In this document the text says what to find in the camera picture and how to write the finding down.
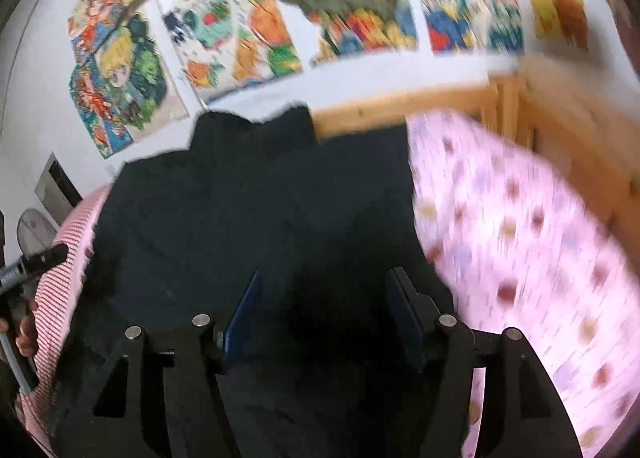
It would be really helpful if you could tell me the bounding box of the black coat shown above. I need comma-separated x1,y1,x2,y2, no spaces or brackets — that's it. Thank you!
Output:
57,106,461,458

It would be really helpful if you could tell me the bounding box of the blond-haired child drawing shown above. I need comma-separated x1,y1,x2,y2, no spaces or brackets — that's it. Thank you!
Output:
95,16,190,141

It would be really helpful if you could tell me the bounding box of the orange-haired lying girl drawing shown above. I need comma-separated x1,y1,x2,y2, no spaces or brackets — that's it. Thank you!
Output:
67,0,151,52

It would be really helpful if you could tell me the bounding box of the green hill landscape drawing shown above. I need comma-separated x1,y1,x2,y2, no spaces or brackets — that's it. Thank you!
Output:
272,0,419,68

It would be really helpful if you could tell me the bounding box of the pink fruit-print quilt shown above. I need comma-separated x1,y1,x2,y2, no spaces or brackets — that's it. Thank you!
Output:
407,108,640,458

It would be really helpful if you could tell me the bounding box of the grey wall hatch door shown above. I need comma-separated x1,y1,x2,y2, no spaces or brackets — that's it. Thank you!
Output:
35,153,83,225

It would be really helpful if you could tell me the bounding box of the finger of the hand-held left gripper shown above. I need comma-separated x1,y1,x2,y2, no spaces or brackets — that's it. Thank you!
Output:
20,244,69,275

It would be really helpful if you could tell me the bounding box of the orange-haired girl blue drawing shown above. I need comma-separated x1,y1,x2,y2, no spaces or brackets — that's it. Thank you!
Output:
69,58,136,160

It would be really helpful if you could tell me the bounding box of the wooden bed frame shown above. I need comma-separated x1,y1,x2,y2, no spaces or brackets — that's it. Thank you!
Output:
312,56,640,259

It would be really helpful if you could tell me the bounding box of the oranges and boat drawing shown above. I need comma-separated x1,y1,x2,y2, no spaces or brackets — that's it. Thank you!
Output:
157,0,304,100

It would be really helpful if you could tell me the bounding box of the person's left hand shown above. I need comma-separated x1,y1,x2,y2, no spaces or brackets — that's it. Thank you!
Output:
14,298,41,360

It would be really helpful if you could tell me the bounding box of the standing fan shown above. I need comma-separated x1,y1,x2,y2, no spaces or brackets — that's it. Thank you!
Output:
16,208,61,260

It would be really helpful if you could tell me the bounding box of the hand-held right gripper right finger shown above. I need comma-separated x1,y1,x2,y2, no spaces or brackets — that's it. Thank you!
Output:
385,265,584,458

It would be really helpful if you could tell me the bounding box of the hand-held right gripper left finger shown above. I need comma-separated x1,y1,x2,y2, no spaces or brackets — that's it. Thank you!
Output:
55,268,264,458

